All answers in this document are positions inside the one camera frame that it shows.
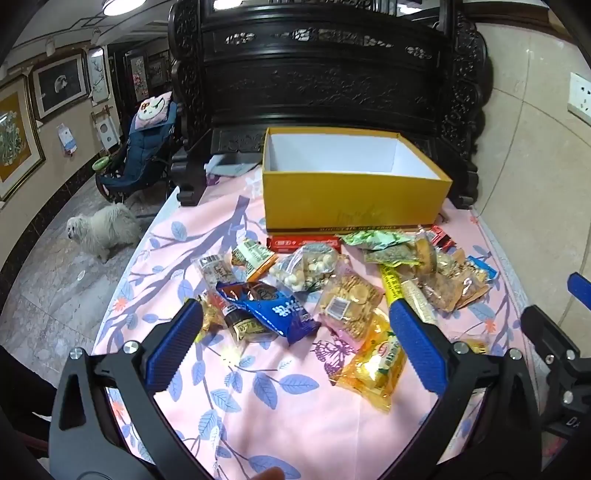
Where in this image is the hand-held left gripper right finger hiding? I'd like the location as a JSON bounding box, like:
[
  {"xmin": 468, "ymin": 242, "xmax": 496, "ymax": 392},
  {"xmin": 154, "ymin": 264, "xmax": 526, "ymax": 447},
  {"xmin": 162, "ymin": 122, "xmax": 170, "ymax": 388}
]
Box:
[{"xmin": 369, "ymin": 302, "xmax": 548, "ymax": 480}]

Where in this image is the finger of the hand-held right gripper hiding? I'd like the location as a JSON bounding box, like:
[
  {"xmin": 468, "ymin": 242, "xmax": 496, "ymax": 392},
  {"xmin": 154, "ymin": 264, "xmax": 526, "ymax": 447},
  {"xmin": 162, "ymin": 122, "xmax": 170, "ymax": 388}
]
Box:
[
  {"xmin": 521, "ymin": 305, "xmax": 583, "ymax": 372},
  {"xmin": 568, "ymin": 271, "xmax": 591, "ymax": 302}
]

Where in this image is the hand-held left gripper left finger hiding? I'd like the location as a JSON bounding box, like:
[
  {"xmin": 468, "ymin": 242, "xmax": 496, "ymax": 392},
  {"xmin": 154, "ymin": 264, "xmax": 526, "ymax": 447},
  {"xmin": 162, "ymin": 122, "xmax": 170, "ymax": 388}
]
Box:
[{"xmin": 50, "ymin": 298, "xmax": 218, "ymax": 480}]

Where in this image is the yellow clear snack stick packet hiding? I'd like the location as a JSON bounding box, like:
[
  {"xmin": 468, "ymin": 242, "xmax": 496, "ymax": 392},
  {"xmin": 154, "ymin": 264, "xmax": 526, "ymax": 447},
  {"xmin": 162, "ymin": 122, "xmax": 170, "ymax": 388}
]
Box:
[{"xmin": 379, "ymin": 264, "xmax": 438, "ymax": 325}]

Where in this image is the brown peanut packet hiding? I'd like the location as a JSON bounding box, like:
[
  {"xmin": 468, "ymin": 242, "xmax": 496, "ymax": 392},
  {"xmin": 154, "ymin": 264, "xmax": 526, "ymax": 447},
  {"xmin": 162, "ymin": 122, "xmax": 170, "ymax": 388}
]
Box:
[{"xmin": 427, "ymin": 270, "xmax": 469, "ymax": 312}]

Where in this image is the beige orange-edged snack packet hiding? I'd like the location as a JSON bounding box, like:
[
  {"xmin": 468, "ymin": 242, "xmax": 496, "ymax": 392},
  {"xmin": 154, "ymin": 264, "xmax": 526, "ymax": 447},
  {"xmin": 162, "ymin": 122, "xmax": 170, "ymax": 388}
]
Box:
[{"xmin": 231, "ymin": 239, "xmax": 279, "ymax": 281}]

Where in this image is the yellow cardboard box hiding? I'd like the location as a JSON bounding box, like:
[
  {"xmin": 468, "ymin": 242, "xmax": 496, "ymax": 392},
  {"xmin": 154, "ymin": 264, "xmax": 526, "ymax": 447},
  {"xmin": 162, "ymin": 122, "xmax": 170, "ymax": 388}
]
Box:
[{"xmin": 261, "ymin": 127, "xmax": 454, "ymax": 232}]

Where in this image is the person's left hand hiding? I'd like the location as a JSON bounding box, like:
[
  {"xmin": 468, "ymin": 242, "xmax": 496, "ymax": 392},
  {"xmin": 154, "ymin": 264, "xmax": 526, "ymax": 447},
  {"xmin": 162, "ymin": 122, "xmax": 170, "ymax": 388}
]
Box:
[{"xmin": 247, "ymin": 466, "xmax": 288, "ymax": 480}]

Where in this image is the clear bag of round crackers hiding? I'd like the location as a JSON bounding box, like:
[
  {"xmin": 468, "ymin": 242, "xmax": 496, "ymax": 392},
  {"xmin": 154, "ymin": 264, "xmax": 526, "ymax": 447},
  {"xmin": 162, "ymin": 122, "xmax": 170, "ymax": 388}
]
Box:
[{"xmin": 318, "ymin": 264, "xmax": 385, "ymax": 343}]

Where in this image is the clear packet with dark label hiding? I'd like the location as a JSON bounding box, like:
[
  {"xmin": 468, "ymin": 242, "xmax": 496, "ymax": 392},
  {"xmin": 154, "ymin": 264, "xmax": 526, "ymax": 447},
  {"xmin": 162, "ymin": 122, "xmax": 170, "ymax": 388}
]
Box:
[{"xmin": 193, "ymin": 254, "xmax": 232, "ymax": 288}]

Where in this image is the blue-edged cartoon snack packet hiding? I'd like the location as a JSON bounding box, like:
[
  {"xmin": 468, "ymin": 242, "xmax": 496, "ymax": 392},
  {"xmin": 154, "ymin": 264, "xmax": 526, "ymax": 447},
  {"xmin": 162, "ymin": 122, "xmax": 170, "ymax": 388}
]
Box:
[{"xmin": 464, "ymin": 255, "xmax": 500, "ymax": 283}]

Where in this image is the small cake clear packet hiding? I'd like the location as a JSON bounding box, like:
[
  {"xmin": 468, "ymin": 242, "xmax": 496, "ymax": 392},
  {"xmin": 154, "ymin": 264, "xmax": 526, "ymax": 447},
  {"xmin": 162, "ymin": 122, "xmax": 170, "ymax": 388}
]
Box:
[{"xmin": 412, "ymin": 236, "xmax": 438, "ymax": 274}]

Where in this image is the green seed packet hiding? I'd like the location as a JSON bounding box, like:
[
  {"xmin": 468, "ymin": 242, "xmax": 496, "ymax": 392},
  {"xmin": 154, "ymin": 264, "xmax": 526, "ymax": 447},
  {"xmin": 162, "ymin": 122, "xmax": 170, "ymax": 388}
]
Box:
[{"xmin": 364, "ymin": 244, "xmax": 422, "ymax": 269}]

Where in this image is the pink floral tablecloth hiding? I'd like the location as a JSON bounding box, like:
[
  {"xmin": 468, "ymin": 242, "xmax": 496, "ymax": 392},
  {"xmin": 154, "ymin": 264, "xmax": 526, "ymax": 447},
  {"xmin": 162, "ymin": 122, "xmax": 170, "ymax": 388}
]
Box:
[{"xmin": 91, "ymin": 164, "xmax": 541, "ymax": 480}]

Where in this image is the blue snack packet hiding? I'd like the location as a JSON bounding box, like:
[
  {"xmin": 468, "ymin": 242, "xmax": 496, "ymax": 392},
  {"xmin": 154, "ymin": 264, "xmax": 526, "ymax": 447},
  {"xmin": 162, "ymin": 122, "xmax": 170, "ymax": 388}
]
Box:
[{"xmin": 216, "ymin": 281, "xmax": 322, "ymax": 346}]

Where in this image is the red black snack packet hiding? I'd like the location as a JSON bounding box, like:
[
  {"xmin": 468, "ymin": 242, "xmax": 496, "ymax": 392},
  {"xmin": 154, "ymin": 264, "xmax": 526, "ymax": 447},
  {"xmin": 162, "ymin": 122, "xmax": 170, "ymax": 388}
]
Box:
[{"xmin": 428, "ymin": 225, "xmax": 458, "ymax": 251}]

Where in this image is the white fluffy dog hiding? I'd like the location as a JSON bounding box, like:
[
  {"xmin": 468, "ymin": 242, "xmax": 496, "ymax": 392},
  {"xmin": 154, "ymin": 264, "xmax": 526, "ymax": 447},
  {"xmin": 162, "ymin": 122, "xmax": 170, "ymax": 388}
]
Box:
[{"xmin": 66, "ymin": 202, "xmax": 142, "ymax": 264}]

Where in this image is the clear bag of white balls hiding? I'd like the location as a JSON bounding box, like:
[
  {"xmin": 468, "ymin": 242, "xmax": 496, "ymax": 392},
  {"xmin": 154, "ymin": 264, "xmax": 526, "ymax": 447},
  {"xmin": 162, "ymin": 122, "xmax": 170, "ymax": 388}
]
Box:
[{"xmin": 269, "ymin": 244, "xmax": 341, "ymax": 295}]

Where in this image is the red snack bar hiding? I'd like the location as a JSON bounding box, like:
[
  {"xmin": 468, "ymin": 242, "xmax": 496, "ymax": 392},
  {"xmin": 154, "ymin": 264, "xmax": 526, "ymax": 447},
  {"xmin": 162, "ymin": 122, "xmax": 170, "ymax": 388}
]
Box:
[{"xmin": 267, "ymin": 234, "xmax": 343, "ymax": 254}]

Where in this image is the white folded paper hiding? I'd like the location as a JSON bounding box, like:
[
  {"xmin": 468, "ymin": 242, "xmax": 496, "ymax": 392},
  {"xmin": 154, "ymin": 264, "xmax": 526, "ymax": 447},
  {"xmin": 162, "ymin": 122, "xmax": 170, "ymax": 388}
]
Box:
[{"xmin": 204, "ymin": 154, "xmax": 262, "ymax": 179}]

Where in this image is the blue stroller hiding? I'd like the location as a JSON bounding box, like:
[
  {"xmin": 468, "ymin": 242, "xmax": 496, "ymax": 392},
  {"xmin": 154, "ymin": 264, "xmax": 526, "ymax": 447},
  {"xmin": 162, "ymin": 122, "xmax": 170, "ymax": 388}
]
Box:
[{"xmin": 95, "ymin": 99, "xmax": 180, "ymax": 204}]

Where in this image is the small hanging scroll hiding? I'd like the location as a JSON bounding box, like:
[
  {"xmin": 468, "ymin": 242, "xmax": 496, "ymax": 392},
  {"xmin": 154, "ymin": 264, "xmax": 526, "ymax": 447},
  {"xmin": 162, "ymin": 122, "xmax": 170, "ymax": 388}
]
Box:
[{"xmin": 91, "ymin": 105, "xmax": 119, "ymax": 151}]

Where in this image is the pink face cushion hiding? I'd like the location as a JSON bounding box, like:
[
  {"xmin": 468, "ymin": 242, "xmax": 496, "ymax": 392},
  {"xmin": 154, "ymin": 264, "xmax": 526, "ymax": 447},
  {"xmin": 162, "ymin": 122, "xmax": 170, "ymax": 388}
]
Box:
[{"xmin": 135, "ymin": 91, "xmax": 174, "ymax": 129}]

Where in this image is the gold framed plant picture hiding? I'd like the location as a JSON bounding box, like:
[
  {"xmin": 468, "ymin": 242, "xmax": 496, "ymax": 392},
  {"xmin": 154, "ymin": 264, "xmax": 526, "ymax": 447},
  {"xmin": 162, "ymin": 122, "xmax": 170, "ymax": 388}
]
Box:
[{"xmin": 0, "ymin": 75, "xmax": 47, "ymax": 200}]

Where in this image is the white floral framed picture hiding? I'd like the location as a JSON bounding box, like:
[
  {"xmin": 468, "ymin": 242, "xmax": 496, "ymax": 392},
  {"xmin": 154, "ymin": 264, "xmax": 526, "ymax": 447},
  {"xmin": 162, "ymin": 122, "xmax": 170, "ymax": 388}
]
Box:
[{"xmin": 87, "ymin": 46, "xmax": 112, "ymax": 105}]

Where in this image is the dark framed picture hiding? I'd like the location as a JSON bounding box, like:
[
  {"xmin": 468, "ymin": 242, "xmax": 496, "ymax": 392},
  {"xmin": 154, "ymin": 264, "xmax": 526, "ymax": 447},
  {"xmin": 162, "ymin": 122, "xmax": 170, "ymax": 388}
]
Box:
[{"xmin": 29, "ymin": 52, "xmax": 91, "ymax": 121}]

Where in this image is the dark carved wooden furniture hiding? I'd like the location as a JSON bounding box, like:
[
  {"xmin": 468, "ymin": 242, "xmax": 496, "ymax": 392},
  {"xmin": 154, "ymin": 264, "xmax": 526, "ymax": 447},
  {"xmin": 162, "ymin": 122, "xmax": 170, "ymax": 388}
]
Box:
[{"xmin": 167, "ymin": 0, "xmax": 491, "ymax": 209}]

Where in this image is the round ceiling lamp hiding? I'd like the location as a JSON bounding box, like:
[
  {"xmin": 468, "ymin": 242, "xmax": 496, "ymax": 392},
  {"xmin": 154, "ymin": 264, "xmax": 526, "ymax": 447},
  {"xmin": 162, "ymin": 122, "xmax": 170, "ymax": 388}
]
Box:
[{"xmin": 102, "ymin": 0, "xmax": 154, "ymax": 17}]

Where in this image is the white wall socket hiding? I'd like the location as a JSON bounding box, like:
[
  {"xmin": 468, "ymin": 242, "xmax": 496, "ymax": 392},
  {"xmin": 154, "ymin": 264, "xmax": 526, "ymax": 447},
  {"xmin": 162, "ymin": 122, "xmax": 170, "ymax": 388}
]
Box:
[{"xmin": 566, "ymin": 72, "xmax": 591, "ymax": 117}]

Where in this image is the blue white wall calendar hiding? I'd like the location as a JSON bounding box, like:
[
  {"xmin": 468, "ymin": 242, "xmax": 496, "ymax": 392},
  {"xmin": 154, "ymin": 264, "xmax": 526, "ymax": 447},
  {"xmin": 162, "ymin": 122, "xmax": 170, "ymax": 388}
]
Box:
[{"xmin": 57, "ymin": 123, "xmax": 77, "ymax": 156}]

